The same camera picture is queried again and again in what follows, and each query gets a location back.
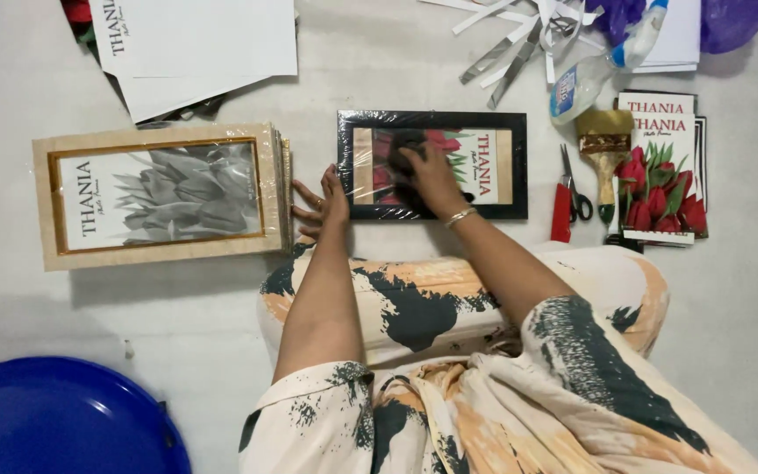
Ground black-handled scissors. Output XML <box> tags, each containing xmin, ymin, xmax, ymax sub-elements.
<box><xmin>559</xmin><ymin>144</ymin><xmax>595</xmax><ymax>224</ymax></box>

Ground person's right hand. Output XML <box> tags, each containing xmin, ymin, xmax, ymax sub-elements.
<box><xmin>397</xmin><ymin>142</ymin><xmax>470</xmax><ymax>222</ymax></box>

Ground black plastic-wrapped photo frame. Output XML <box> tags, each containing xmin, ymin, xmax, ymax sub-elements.
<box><xmin>336</xmin><ymin>110</ymin><xmax>529</xmax><ymax>221</ymax></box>

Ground white card sheets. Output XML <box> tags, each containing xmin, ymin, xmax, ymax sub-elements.
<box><xmin>629</xmin><ymin>0</ymin><xmax>704</xmax><ymax>75</ymax></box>

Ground person's patterned cream dress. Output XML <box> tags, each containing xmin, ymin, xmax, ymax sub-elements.
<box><xmin>239</xmin><ymin>240</ymin><xmax>758</xmax><ymax>474</ymax></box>

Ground red utility cutter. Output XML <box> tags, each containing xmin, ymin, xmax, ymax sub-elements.
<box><xmin>549</xmin><ymin>182</ymin><xmax>572</xmax><ymax>244</ymax></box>

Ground blue plastic basin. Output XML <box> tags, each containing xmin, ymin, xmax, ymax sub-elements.
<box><xmin>0</xmin><ymin>355</ymin><xmax>193</xmax><ymax>474</ymax></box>

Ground person's left hand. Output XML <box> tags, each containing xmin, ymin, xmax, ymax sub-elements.
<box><xmin>291</xmin><ymin>165</ymin><xmax>352</xmax><ymax>242</ymax></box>

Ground gold bracelet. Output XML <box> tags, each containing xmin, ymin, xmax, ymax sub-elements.
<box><xmin>443</xmin><ymin>207</ymin><xmax>479</xmax><ymax>230</ymax></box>

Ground wide gold-ferrule paint brush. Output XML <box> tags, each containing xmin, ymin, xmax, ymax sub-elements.
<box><xmin>574</xmin><ymin>108</ymin><xmax>635</xmax><ymax>229</ymax></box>

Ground stack of white paper sheets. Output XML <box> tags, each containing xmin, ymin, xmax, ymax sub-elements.
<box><xmin>87</xmin><ymin>0</ymin><xmax>300</xmax><ymax>125</ymax></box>

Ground dark wiping cloth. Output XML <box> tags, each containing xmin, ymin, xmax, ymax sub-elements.
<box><xmin>384</xmin><ymin>129</ymin><xmax>440</xmax><ymax>213</ymax></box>

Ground purple plastic bag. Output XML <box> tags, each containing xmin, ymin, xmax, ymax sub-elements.
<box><xmin>584</xmin><ymin>0</ymin><xmax>758</xmax><ymax>55</ymax></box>

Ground clear plastic glue bottle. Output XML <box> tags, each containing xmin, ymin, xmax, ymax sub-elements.
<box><xmin>549</xmin><ymin>0</ymin><xmax>671</xmax><ymax>126</ymax></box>

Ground stack of beige photo frames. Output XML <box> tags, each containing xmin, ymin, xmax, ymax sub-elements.
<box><xmin>32</xmin><ymin>122</ymin><xmax>293</xmax><ymax>273</ymax></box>

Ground pile of cut paper strips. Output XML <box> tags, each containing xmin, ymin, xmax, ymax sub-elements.
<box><xmin>417</xmin><ymin>0</ymin><xmax>609</xmax><ymax>111</ymax></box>

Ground stack of red flower prints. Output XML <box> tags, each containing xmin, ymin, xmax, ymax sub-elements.
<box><xmin>606</xmin><ymin>90</ymin><xmax>710</xmax><ymax>248</ymax></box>

